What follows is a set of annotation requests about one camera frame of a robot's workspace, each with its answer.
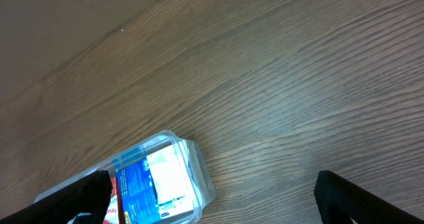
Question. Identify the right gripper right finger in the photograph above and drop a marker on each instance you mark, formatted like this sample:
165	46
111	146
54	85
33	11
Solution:
341	201

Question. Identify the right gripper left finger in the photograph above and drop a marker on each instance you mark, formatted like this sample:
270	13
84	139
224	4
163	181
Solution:
90	195

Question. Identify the red medicine box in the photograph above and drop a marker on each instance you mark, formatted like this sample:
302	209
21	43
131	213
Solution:
114	214

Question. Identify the blue medicine box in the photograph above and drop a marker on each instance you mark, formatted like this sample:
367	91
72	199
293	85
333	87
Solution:
137	190

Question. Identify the clear plastic container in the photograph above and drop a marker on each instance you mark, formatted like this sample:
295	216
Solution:
199	178

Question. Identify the white medicine box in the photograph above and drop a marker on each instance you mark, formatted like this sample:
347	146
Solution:
170	178

